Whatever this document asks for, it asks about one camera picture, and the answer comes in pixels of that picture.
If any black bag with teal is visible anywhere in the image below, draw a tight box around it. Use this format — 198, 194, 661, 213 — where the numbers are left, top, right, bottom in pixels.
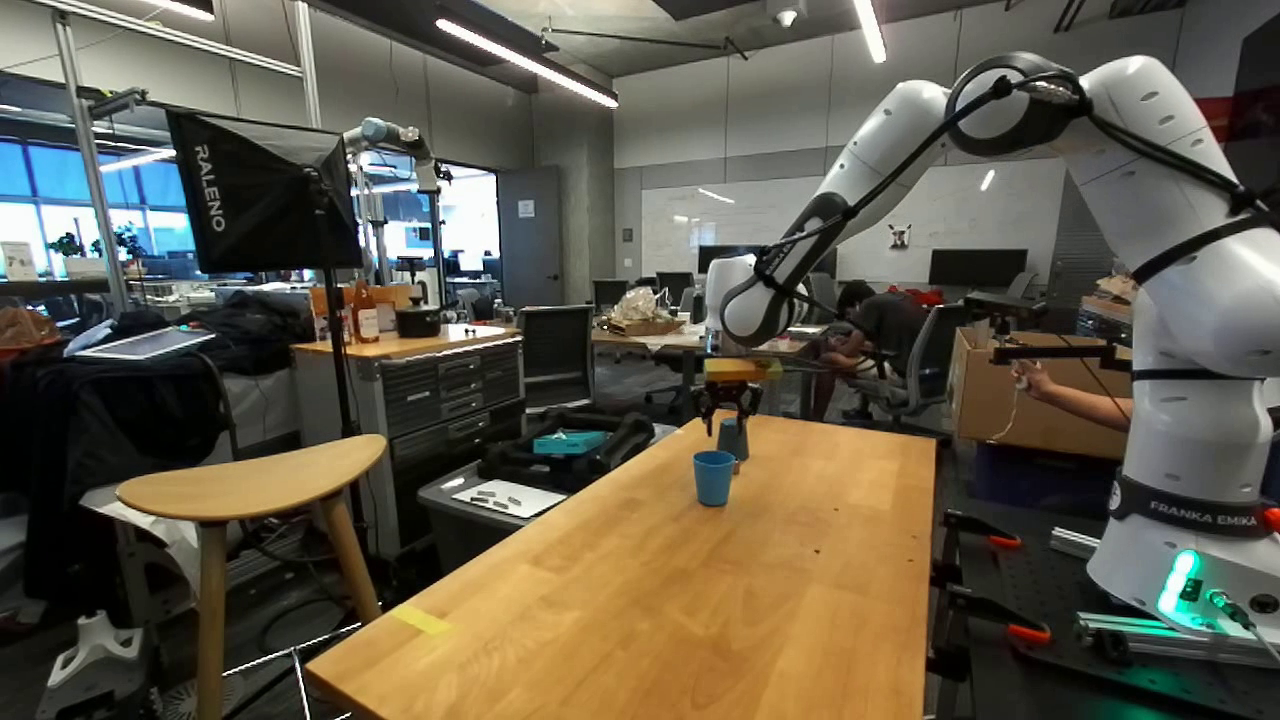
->
477, 409, 661, 497

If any orange handled clamp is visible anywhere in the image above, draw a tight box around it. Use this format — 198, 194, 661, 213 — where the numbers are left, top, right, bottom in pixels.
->
934, 512, 1030, 559
932, 592, 1054, 656

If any short ceiling light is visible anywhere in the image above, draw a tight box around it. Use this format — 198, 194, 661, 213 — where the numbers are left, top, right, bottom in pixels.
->
850, 0, 892, 68

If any orange bottle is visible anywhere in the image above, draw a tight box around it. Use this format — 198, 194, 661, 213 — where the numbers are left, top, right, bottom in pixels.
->
346, 282, 388, 348

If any long ceiling light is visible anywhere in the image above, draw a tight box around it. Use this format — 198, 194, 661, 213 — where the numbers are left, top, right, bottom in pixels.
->
431, 14, 625, 115

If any white wall board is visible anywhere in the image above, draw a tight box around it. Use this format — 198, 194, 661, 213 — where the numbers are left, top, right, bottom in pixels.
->
636, 171, 816, 282

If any grey door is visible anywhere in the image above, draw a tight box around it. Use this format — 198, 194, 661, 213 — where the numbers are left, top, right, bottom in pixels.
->
496, 167, 568, 314

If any black computer monitor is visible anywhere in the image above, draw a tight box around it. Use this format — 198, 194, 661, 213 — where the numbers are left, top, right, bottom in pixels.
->
926, 244, 1030, 298

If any light blue plastic cup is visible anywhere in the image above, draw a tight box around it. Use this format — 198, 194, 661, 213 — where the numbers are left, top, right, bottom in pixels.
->
686, 447, 741, 512

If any yellow tape strip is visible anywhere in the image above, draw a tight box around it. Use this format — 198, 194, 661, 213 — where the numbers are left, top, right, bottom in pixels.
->
392, 606, 457, 639

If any black computer tower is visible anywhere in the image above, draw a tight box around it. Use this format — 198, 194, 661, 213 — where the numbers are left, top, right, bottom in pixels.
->
516, 302, 596, 409

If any grey plastic case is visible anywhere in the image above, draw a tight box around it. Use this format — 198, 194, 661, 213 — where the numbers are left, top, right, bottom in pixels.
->
417, 464, 572, 572

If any brown cardboard box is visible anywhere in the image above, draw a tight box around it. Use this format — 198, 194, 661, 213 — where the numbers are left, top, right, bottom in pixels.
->
946, 317, 1135, 464

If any seated person in dark shirt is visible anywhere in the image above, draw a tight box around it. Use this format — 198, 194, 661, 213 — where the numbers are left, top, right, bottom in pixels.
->
816, 276, 934, 405

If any yellow wrist camera mount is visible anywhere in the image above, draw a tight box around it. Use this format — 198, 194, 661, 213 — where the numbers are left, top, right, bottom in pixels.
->
698, 352, 776, 389

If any white flat board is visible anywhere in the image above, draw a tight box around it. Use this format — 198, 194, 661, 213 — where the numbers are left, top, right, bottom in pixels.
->
73, 321, 218, 365

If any small black box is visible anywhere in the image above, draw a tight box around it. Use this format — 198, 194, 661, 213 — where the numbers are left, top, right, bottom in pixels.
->
392, 303, 443, 342

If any metal support pole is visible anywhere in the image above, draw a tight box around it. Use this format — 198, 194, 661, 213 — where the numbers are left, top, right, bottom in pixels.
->
47, 9, 153, 321

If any white crumpled bag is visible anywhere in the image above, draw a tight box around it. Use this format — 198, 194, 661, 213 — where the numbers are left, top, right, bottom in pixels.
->
605, 284, 686, 342

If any dark blue plastic cup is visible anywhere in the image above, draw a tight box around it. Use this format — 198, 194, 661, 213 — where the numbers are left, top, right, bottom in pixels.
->
715, 418, 751, 471

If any white plastic floor stand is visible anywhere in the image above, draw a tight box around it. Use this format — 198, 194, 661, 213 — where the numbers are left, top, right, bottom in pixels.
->
37, 607, 153, 720

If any black softbox light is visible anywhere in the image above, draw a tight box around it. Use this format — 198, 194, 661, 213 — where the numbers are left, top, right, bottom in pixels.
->
164, 110, 367, 282

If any metal rail with green glow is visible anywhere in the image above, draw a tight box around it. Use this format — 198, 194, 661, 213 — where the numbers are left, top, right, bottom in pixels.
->
1072, 606, 1280, 674

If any grey office chair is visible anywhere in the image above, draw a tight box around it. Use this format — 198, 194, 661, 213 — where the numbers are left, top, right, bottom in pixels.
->
850, 302, 969, 427

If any black draped cloth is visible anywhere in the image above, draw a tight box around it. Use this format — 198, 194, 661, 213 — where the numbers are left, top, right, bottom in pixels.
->
21, 348, 240, 622

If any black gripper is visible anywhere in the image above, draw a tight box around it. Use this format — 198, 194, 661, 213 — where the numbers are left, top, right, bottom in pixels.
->
698, 381, 770, 437

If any grey drawer cabinet wooden top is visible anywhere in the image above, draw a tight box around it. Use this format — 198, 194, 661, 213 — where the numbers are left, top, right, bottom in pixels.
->
286, 321, 527, 566

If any wooden stool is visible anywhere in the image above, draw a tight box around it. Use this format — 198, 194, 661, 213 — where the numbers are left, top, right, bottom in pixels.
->
113, 433, 392, 720

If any bare person forearm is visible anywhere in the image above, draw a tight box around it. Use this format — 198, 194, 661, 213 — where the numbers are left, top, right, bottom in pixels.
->
1019, 365, 1135, 433

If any wooden background table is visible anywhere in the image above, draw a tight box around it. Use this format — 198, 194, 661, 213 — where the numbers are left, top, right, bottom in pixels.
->
593, 323, 816, 425

